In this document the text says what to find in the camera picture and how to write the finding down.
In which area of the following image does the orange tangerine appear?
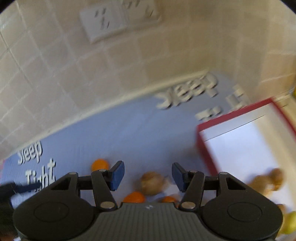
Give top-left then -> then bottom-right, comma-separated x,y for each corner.
91,159 -> 110,172
161,196 -> 178,204
123,191 -> 145,203

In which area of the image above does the blue sleep tight mat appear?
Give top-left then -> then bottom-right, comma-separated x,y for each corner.
1,71 -> 250,202

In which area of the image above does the red rimmed white tray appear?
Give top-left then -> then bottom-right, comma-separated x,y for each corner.
197,98 -> 295,211

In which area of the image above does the green round fruit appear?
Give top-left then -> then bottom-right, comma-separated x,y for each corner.
279,211 -> 296,235

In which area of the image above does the white wall socket panel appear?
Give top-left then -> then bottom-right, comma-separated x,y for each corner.
79,1 -> 161,44

